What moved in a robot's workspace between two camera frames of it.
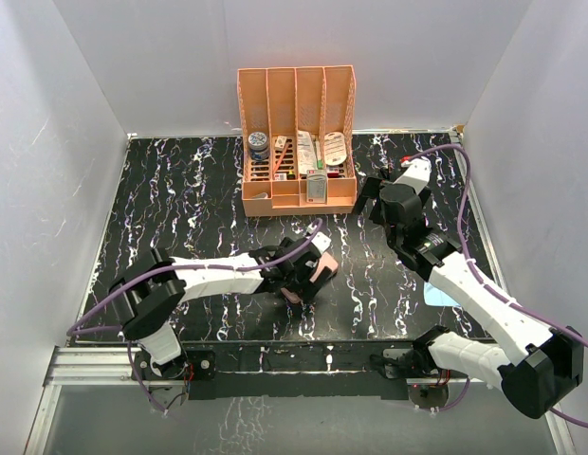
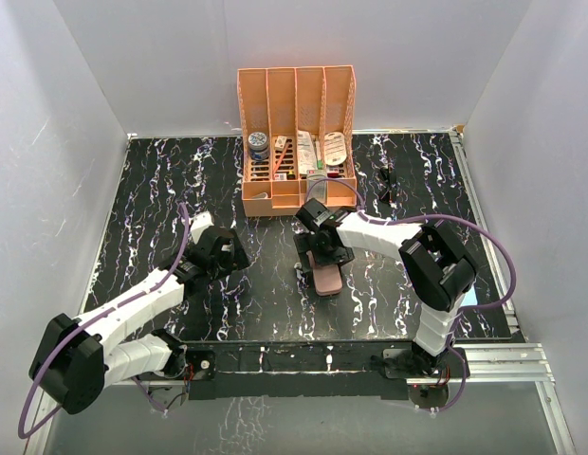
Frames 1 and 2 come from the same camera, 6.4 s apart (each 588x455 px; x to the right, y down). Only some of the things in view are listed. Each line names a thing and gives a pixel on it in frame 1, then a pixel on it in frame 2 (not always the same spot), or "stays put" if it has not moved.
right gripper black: x=371 y=189 to x=306 y=242
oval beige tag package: x=335 y=149 stays put
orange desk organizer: x=298 y=138 stays put
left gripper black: x=304 y=286 to x=234 y=260
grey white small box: x=316 y=186 stays put
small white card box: x=280 y=143 stays put
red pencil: x=281 y=160 stays put
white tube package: x=305 y=156 stays put
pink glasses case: x=324 y=261 to x=327 y=278
